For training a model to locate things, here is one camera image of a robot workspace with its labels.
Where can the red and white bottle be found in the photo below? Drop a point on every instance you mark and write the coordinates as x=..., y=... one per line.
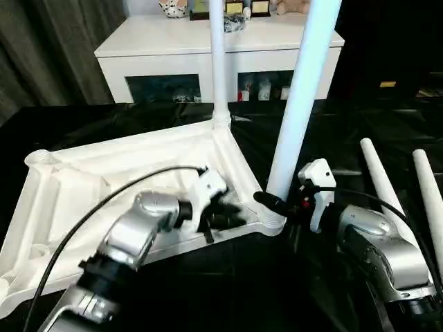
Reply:
x=244, y=93

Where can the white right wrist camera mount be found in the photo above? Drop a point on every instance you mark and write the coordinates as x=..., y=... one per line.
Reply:
x=320, y=176

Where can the black mat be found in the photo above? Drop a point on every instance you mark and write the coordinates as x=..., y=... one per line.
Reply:
x=242, y=276

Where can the white plastic bottle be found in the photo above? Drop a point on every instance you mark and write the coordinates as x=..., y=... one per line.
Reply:
x=284, y=93
x=263, y=90

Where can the black and white bundle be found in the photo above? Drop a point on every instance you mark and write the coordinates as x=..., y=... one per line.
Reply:
x=235, y=23

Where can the small white figurine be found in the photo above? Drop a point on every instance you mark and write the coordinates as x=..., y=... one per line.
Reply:
x=246, y=12

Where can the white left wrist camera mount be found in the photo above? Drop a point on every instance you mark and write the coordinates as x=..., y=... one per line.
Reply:
x=207, y=186

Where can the white spotted plush toy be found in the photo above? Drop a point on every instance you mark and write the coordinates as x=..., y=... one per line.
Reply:
x=173, y=8

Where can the white plastic table top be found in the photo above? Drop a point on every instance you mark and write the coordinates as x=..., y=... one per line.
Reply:
x=86, y=180

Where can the grey-green curtain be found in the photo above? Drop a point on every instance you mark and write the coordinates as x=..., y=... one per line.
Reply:
x=48, y=48

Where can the white cabinet with glass doors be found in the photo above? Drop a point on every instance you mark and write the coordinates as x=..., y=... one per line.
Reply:
x=166, y=48

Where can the small yellow label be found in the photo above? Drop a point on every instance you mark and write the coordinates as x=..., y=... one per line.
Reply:
x=387, y=84

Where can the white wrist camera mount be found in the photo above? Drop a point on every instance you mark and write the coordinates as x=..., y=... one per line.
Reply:
x=320, y=176
x=207, y=186

